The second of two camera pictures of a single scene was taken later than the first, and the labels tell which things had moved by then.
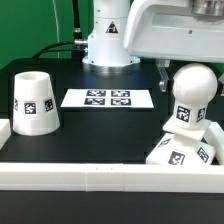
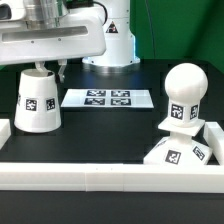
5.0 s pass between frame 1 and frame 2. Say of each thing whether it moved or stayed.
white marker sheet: stayed
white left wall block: stayed
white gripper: moved
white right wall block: stayed
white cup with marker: stayed
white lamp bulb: moved
